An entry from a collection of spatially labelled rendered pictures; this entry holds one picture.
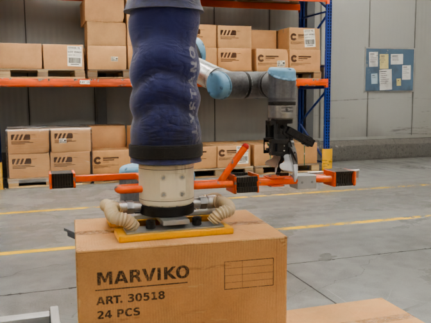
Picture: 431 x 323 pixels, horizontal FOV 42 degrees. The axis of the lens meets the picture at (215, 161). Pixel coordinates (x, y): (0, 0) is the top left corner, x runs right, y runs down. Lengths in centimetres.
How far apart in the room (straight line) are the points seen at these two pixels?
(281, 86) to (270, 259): 55
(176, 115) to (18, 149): 722
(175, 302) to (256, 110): 943
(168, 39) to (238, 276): 70
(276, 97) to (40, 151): 715
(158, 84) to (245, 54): 789
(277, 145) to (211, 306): 55
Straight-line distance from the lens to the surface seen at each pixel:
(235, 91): 188
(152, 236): 163
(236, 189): 179
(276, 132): 186
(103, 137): 939
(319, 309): 225
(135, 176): 199
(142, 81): 167
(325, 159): 1003
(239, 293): 168
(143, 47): 167
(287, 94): 184
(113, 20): 897
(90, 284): 160
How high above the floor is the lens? 136
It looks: 7 degrees down
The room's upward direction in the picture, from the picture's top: straight up
